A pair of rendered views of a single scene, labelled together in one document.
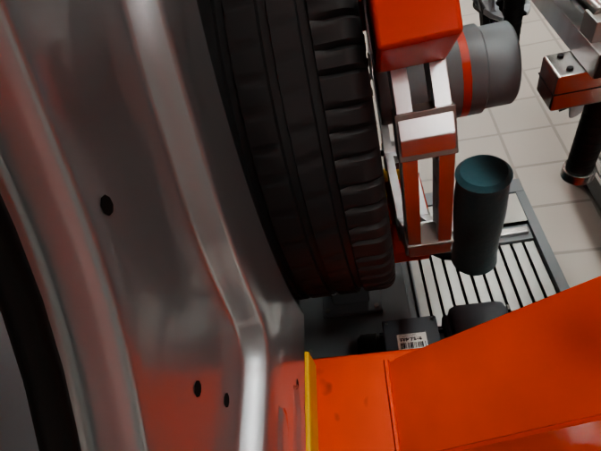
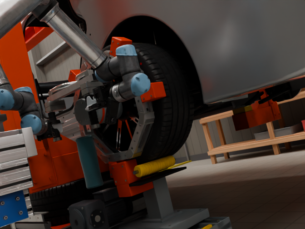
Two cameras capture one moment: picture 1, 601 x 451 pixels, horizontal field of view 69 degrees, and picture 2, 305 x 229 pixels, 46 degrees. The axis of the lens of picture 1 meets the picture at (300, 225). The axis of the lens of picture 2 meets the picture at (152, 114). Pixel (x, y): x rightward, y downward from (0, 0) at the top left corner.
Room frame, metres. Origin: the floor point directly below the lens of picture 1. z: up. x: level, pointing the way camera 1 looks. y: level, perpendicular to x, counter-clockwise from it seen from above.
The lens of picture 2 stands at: (1.69, -1.70, 0.65)
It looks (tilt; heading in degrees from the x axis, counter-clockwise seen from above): 4 degrees up; 120
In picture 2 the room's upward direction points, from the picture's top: 14 degrees counter-clockwise
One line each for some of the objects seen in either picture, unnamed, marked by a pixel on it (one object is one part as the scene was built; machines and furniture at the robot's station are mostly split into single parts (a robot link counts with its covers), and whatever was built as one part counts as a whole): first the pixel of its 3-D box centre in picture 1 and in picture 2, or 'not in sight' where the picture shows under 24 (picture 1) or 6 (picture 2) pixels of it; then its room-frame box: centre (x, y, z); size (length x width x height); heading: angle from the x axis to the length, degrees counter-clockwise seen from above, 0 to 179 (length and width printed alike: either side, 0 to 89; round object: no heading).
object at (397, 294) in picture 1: (345, 270); (157, 200); (0.65, -0.07, 0.32); 0.40 x 0.30 x 0.28; 165
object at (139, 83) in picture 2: not in sight; (134, 85); (1.00, -0.58, 0.85); 0.11 x 0.08 x 0.09; 165
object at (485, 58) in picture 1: (441, 76); (98, 109); (0.59, -0.30, 0.85); 0.21 x 0.14 x 0.14; 75
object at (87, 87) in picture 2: not in sight; (92, 87); (0.72, -0.48, 0.93); 0.09 x 0.05 x 0.05; 75
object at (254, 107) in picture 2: not in sight; (251, 109); (0.72, 1.96, 0.69); 0.52 x 0.17 x 0.35; 75
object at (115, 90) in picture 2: not in sight; (121, 92); (0.92, -0.56, 0.85); 0.08 x 0.05 x 0.08; 75
